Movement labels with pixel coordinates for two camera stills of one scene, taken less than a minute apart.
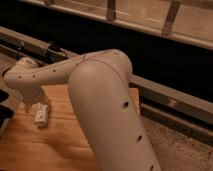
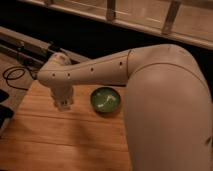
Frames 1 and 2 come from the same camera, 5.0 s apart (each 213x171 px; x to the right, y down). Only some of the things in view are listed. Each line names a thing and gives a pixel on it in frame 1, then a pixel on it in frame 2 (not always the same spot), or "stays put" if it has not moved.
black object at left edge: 6,112 stays put
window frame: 190,21 stays put
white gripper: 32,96 -> 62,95
